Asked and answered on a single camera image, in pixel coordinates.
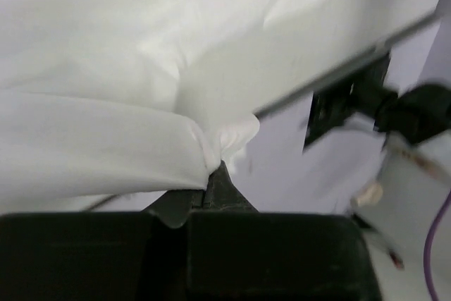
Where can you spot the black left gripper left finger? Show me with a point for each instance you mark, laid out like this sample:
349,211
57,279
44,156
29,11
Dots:
114,255

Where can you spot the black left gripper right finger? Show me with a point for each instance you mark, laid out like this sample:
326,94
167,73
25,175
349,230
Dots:
237,253

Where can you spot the white cartoon print t-shirt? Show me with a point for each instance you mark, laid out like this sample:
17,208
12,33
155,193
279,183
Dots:
116,96

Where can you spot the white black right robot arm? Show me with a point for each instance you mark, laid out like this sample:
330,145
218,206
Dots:
415,209

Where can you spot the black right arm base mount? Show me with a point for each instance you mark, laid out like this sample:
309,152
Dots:
347,103

